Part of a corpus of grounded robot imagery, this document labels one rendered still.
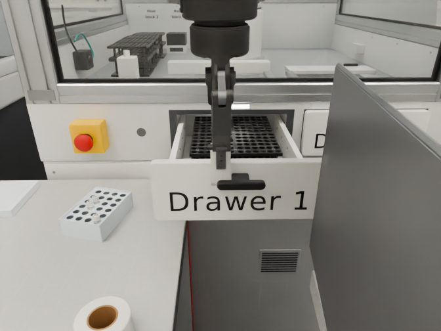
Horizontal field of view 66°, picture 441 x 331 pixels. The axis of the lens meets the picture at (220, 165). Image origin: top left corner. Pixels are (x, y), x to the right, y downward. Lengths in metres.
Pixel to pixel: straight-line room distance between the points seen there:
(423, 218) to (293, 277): 0.87
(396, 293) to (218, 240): 0.73
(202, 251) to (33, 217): 0.45
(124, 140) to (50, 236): 0.28
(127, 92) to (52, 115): 0.19
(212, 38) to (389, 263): 0.30
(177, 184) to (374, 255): 0.33
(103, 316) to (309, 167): 0.37
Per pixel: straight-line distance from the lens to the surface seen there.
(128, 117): 0.83
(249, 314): 1.20
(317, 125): 0.83
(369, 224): 0.35
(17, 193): 0.88
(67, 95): 0.86
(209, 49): 0.43
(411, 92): 0.92
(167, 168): 0.55
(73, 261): 0.66
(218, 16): 0.41
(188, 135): 0.91
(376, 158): 0.34
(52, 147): 0.92
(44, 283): 0.63
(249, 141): 0.70
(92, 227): 0.67
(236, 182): 0.52
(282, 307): 1.19
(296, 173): 0.57
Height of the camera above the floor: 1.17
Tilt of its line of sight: 26 degrees down
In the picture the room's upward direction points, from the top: straight up
